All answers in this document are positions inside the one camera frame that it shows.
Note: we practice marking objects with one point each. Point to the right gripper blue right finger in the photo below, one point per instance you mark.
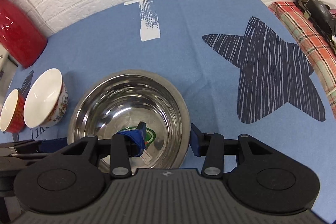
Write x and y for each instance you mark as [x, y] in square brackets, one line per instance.
[199, 142]

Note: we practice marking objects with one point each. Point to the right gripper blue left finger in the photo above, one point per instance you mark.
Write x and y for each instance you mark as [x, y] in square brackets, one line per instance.
[135, 139]

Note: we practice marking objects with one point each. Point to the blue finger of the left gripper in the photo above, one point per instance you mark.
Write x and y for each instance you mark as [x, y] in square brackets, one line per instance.
[53, 145]

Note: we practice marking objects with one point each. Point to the red bowl white inside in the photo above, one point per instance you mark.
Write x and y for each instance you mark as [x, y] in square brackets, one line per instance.
[12, 120]

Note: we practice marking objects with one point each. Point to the stainless steel bowl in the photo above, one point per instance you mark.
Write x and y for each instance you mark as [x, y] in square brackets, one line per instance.
[122, 100]

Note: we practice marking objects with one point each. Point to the white bowl red pattern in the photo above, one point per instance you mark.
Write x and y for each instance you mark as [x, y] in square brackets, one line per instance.
[47, 100]

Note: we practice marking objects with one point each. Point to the blue patterned tablecloth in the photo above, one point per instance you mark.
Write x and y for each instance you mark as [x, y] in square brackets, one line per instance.
[109, 41]

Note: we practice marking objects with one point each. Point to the white countertop appliance with screen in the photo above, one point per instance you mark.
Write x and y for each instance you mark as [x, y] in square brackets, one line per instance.
[8, 69]

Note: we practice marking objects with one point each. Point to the red thermos jug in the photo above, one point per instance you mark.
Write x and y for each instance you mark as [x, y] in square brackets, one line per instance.
[19, 36]

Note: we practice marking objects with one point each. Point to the plaid cloth side table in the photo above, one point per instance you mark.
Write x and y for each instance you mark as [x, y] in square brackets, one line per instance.
[316, 48]

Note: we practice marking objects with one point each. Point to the black device on side table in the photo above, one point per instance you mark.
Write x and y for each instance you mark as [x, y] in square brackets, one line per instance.
[320, 16]

